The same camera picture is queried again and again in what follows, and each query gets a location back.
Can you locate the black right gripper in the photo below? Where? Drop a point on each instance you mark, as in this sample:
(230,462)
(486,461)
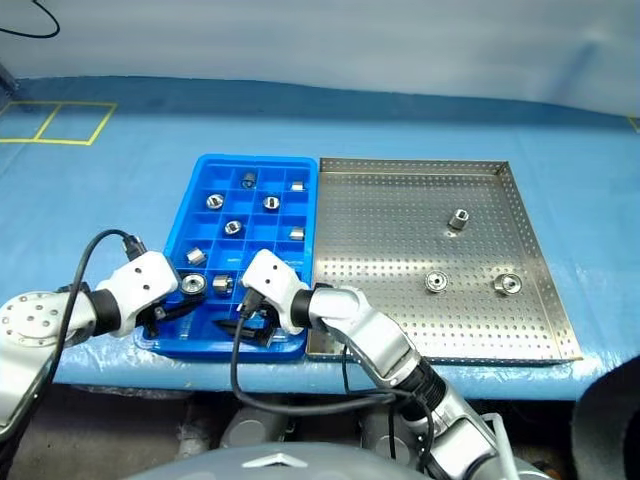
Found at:
(266,320)

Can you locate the dark object at table edge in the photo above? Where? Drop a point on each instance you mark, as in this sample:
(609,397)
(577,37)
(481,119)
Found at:
(6,82)

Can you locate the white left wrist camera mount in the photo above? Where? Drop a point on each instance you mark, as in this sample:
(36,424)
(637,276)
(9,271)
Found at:
(140,280)

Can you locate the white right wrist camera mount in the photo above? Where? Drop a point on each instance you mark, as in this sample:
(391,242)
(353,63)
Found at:
(272,280)

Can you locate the silver robot torso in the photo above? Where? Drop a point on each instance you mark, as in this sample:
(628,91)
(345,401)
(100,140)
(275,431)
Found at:
(275,462)

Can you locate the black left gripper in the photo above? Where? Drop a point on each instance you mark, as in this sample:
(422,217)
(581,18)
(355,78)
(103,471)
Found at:
(155,312)

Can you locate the metal roller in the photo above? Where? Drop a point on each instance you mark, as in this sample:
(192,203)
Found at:
(196,256)
(193,283)
(459,220)
(507,284)
(233,227)
(222,284)
(436,281)
(271,202)
(298,186)
(214,201)
(297,233)

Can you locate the dark rounded shape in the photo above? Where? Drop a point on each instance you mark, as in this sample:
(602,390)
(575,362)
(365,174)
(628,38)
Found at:
(610,425)

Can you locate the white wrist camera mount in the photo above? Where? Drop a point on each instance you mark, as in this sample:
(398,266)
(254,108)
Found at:
(272,280)
(140,280)

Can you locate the grey rounded robot part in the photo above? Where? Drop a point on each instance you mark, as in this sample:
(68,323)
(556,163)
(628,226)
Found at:
(252,427)
(385,435)

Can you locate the perforated steel tray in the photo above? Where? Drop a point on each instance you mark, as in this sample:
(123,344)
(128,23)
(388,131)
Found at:
(400,240)

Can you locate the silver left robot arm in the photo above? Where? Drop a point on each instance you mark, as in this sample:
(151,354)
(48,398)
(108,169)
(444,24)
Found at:
(30,325)

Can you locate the blue compartment tray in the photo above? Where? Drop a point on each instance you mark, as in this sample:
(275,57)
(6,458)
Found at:
(250,250)

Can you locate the blue table cover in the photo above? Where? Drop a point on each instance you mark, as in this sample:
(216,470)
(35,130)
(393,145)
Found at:
(150,165)

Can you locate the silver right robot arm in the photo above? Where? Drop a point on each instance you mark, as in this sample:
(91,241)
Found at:
(385,350)

